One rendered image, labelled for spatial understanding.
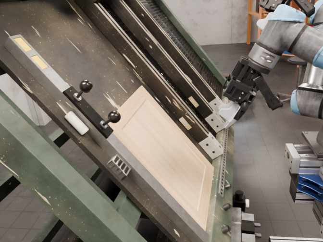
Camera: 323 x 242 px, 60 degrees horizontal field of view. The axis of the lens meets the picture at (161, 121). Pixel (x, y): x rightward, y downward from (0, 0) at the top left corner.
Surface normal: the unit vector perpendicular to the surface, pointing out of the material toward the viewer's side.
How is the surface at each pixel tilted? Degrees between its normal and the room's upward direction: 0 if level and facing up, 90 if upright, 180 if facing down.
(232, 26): 90
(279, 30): 80
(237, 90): 90
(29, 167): 90
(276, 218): 0
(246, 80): 90
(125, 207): 53
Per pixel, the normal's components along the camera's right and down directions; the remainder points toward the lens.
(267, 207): -0.08, -0.90
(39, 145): 0.72, -0.52
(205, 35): -0.13, 0.43
